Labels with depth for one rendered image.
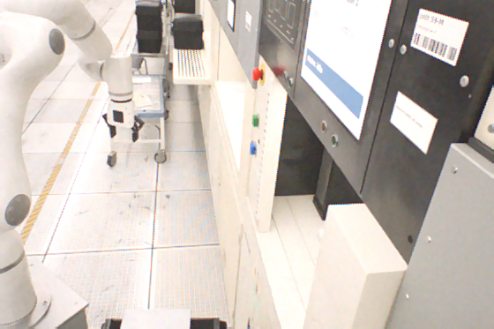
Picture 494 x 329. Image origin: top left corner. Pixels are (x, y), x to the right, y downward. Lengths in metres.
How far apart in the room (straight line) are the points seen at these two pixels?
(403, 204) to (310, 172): 0.99
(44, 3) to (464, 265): 1.02
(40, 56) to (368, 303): 0.82
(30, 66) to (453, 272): 0.89
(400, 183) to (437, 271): 0.11
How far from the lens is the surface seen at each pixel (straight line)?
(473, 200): 0.37
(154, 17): 4.60
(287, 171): 1.41
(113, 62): 1.40
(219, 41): 2.57
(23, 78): 1.02
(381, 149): 0.50
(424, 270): 0.44
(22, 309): 1.26
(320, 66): 0.70
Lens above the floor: 1.70
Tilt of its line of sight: 28 degrees down
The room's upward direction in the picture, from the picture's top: 5 degrees clockwise
